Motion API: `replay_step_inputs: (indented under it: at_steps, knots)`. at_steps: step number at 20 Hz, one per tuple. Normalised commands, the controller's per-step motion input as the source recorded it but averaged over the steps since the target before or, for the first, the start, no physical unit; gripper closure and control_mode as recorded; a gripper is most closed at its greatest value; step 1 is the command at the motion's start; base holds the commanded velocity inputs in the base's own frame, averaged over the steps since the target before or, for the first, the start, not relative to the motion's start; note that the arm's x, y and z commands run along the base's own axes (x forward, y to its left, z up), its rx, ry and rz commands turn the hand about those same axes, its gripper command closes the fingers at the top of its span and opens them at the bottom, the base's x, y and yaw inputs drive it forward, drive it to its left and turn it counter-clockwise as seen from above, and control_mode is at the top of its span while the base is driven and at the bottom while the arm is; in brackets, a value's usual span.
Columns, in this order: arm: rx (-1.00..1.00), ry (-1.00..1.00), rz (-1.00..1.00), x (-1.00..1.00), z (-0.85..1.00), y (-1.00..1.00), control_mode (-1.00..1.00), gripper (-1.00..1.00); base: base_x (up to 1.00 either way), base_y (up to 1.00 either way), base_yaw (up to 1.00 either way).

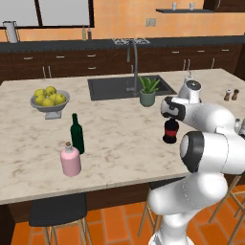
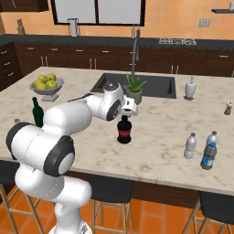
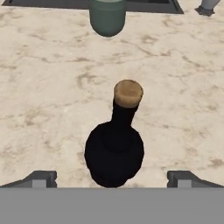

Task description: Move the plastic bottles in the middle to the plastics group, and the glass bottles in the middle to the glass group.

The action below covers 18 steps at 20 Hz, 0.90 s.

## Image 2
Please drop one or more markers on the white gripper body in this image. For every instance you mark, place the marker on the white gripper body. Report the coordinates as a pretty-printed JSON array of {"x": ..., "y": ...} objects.
[{"x": 131, "y": 110}]

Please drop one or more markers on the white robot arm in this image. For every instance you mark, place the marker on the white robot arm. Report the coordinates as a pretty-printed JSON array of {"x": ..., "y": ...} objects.
[{"x": 45, "y": 143}]

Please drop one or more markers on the potted green plant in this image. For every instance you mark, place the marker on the potted green plant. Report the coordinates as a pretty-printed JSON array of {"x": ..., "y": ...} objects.
[{"x": 134, "y": 88}]

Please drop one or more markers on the dark cola plastic bottle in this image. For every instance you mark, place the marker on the dark cola plastic bottle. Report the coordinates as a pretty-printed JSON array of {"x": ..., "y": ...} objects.
[{"x": 124, "y": 131}]

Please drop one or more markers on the dark sink basin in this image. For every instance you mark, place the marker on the dark sink basin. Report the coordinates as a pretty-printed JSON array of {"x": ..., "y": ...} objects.
[{"x": 158, "y": 85}]

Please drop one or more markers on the grey tap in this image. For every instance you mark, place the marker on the grey tap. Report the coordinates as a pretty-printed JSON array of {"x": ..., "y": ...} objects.
[{"x": 134, "y": 58}]

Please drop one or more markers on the white soap dispenser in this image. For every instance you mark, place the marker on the white soap dispenser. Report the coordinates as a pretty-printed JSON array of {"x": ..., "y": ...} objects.
[{"x": 190, "y": 89}]

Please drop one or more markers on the clear plastic bottle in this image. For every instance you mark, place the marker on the clear plastic bottle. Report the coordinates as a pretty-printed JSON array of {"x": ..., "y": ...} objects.
[
  {"x": 212, "y": 137},
  {"x": 190, "y": 146}
]

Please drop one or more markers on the dark brown base cupboards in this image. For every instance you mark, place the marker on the dark brown base cupboards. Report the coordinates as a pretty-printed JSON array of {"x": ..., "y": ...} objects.
[{"x": 76, "y": 58}]

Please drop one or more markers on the dark brown bottle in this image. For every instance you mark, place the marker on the dark brown bottle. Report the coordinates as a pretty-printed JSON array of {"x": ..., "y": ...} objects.
[{"x": 138, "y": 32}]

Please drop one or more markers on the tan bottle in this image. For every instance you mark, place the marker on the tan bottle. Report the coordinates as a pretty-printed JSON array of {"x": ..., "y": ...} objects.
[{"x": 133, "y": 32}]

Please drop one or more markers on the black seat wooden stool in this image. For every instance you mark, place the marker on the black seat wooden stool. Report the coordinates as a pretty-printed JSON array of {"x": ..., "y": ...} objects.
[
  {"x": 111, "y": 189},
  {"x": 6, "y": 173},
  {"x": 216, "y": 208}
]

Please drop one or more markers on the hob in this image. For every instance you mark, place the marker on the hob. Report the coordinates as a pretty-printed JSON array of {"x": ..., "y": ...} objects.
[{"x": 177, "y": 41}]

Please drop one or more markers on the yellow-green apple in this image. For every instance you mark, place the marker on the yellow-green apple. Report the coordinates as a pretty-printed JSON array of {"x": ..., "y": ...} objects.
[
  {"x": 38, "y": 82},
  {"x": 51, "y": 84},
  {"x": 41, "y": 87},
  {"x": 42, "y": 79},
  {"x": 51, "y": 76}
]

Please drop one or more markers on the grey fruit bowl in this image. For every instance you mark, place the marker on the grey fruit bowl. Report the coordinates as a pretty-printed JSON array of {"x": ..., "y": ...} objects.
[{"x": 47, "y": 91}]

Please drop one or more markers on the dark brown island panel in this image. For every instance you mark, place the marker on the dark brown island panel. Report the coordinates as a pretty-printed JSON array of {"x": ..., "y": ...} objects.
[{"x": 164, "y": 192}]

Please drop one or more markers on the blue plastic bottle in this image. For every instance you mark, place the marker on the blue plastic bottle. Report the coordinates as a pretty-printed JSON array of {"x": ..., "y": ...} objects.
[{"x": 208, "y": 157}]

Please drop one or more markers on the green glass bottle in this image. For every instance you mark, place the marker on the green glass bottle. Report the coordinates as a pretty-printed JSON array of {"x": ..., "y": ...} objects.
[{"x": 37, "y": 114}]

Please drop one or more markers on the brown pepper shaker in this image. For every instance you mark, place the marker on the brown pepper shaker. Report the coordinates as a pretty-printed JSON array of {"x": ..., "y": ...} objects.
[{"x": 228, "y": 109}]

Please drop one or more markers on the paper towel holder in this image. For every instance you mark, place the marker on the paper towel holder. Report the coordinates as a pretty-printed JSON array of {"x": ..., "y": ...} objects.
[{"x": 73, "y": 27}]

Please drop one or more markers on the black framed window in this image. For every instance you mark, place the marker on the black framed window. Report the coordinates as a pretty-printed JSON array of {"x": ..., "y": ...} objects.
[{"x": 97, "y": 11}]

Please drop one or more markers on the dark brown drawer cupboard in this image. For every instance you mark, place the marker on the dark brown drawer cupboard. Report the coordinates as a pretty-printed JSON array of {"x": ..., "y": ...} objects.
[{"x": 8, "y": 65}]

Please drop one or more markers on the wooden knife block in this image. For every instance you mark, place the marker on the wooden knife block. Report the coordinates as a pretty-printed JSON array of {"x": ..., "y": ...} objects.
[{"x": 20, "y": 28}]

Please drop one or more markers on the white cup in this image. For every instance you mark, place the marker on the white cup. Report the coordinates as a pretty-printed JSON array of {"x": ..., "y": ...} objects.
[{"x": 231, "y": 6}]

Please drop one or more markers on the grey wall socket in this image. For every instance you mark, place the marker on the grey wall socket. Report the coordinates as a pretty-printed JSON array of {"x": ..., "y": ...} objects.
[{"x": 204, "y": 23}]

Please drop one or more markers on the dark wall shelf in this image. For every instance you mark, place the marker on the dark wall shelf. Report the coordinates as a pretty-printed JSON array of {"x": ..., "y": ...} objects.
[{"x": 222, "y": 11}]

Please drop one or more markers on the dark brown wall cupboard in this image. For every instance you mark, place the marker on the dark brown wall cupboard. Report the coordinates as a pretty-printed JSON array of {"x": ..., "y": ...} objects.
[{"x": 24, "y": 5}]

